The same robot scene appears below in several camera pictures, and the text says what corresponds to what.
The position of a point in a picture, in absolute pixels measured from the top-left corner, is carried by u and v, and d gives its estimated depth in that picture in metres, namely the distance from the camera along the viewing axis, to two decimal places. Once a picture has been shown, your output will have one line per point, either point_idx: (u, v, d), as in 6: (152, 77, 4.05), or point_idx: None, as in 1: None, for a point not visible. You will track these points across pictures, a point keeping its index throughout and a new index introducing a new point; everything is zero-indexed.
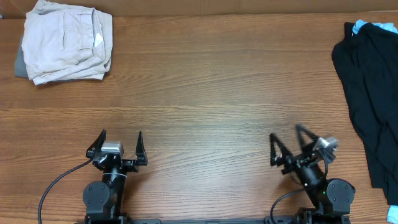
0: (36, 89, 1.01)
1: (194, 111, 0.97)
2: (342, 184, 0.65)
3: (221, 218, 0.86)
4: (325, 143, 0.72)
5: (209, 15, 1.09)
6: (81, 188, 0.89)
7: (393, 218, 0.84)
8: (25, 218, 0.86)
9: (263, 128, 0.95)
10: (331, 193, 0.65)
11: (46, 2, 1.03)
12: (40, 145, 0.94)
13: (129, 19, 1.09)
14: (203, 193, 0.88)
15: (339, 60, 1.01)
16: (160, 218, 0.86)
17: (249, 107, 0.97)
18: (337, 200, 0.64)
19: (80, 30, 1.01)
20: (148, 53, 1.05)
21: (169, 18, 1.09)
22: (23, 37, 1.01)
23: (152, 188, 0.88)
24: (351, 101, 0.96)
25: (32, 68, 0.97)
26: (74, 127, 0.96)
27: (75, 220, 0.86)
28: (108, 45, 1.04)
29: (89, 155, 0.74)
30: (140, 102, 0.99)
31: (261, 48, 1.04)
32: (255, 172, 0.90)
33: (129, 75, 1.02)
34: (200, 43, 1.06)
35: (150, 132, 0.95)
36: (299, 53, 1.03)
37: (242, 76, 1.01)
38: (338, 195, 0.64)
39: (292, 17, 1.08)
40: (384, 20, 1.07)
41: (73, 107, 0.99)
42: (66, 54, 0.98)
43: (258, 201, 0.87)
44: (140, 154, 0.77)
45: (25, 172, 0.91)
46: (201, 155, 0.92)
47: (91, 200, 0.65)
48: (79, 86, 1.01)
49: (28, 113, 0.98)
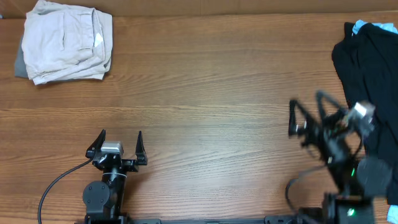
0: (36, 89, 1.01)
1: (194, 111, 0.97)
2: (377, 163, 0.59)
3: (221, 218, 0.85)
4: (362, 112, 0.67)
5: (209, 15, 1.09)
6: (81, 188, 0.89)
7: (394, 218, 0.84)
8: (25, 218, 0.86)
9: (263, 128, 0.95)
10: (362, 172, 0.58)
11: (47, 2, 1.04)
12: (40, 144, 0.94)
13: (129, 19, 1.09)
14: (203, 193, 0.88)
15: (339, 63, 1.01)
16: (160, 217, 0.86)
17: (249, 106, 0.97)
18: (371, 181, 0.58)
19: (80, 30, 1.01)
20: (148, 53, 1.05)
21: (170, 19, 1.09)
22: (23, 37, 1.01)
23: (152, 188, 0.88)
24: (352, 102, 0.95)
25: (31, 68, 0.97)
26: (74, 127, 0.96)
27: (75, 220, 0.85)
28: (108, 45, 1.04)
29: (89, 155, 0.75)
30: (140, 102, 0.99)
31: (261, 48, 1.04)
32: (255, 172, 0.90)
33: (129, 75, 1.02)
34: (200, 44, 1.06)
35: (150, 132, 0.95)
36: (300, 53, 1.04)
37: (242, 76, 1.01)
38: (371, 170, 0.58)
39: (292, 17, 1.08)
40: (384, 21, 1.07)
41: (73, 106, 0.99)
42: (66, 54, 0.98)
43: (258, 201, 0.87)
44: (140, 154, 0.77)
45: (25, 172, 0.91)
46: (201, 155, 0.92)
47: (91, 200, 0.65)
48: (79, 86, 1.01)
49: (28, 113, 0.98)
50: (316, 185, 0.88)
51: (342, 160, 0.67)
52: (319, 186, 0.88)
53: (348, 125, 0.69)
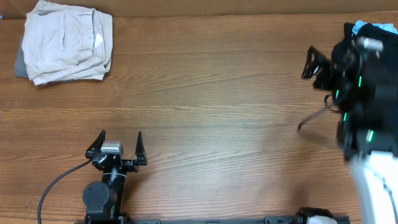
0: (36, 89, 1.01)
1: (194, 111, 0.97)
2: (382, 70, 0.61)
3: (221, 218, 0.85)
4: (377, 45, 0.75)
5: (209, 15, 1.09)
6: (81, 188, 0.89)
7: None
8: (25, 218, 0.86)
9: (263, 128, 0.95)
10: (370, 73, 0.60)
11: (47, 3, 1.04)
12: (40, 145, 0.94)
13: (129, 19, 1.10)
14: (204, 193, 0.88)
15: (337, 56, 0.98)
16: (160, 218, 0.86)
17: (249, 107, 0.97)
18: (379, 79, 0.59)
19: (80, 30, 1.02)
20: (148, 54, 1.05)
21: (170, 19, 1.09)
22: (23, 37, 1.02)
23: (152, 188, 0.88)
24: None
25: (32, 68, 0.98)
26: (75, 128, 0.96)
27: (75, 220, 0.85)
28: (108, 46, 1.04)
29: (89, 155, 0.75)
30: (140, 102, 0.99)
31: (261, 49, 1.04)
32: (255, 172, 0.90)
33: (129, 75, 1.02)
34: (200, 44, 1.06)
35: (150, 132, 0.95)
36: (299, 53, 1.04)
37: (242, 77, 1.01)
38: (370, 52, 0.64)
39: (292, 18, 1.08)
40: (384, 21, 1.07)
41: (73, 107, 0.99)
42: (66, 55, 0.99)
43: (258, 201, 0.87)
44: (140, 154, 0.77)
45: (25, 172, 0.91)
46: (201, 155, 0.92)
47: (91, 200, 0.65)
48: (79, 86, 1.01)
49: (28, 113, 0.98)
50: (316, 185, 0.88)
51: (349, 68, 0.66)
52: (319, 186, 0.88)
53: (357, 51, 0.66)
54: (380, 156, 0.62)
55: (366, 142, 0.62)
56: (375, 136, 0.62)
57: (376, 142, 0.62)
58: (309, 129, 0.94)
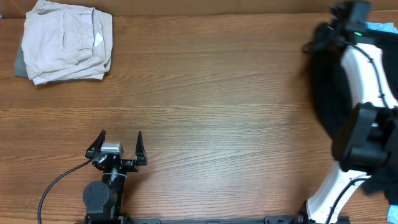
0: (36, 89, 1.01)
1: (194, 111, 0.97)
2: (361, 14, 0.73)
3: (221, 218, 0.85)
4: None
5: (209, 15, 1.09)
6: (81, 188, 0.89)
7: (393, 218, 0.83)
8: (25, 218, 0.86)
9: (263, 128, 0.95)
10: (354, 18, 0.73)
11: (47, 2, 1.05)
12: (40, 145, 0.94)
13: (129, 18, 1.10)
14: (203, 193, 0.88)
15: (319, 58, 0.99)
16: (160, 218, 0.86)
17: (249, 106, 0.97)
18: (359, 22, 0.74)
19: (80, 30, 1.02)
20: (148, 53, 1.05)
21: (170, 18, 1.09)
22: (23, 37, 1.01)
23: (152, 188, 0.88)
24: (335, 96, 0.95)
25: (32, 68, 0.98)
26: (74, 128, 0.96)
27: (75, 220, 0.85)
28: (108, 45, 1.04)
29: (89, 155, 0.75)
30: (140, 101, 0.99)
31: (261, 48, 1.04)
32: (255, 172, 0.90)
33: (129, 75, 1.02)
34: (200, 43, 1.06)
35: (150, 132, 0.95)
36: (300, 53, 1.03)
37: (242, 76, 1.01)
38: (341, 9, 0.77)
39: (292, 17, 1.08)
40: (384, 20, 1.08)
41: (73, 107, 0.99)
42: (66, 54, 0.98)
43: (258, 201, 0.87)
44: (140, 154, 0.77)
45: (25, 172, 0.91)
46: (201, 155, 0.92)
47: (91, 200, 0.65)
48: (79, 86, 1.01)
49: (28, 113, 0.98)
50: (316, 185, 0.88)
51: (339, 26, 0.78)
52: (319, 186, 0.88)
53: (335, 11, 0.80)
54: (367, 45, 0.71)
55: (356, 36, 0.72)
56: (362, 33, 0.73)
57: (363, 38, 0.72)
58: (310, 129, 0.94)
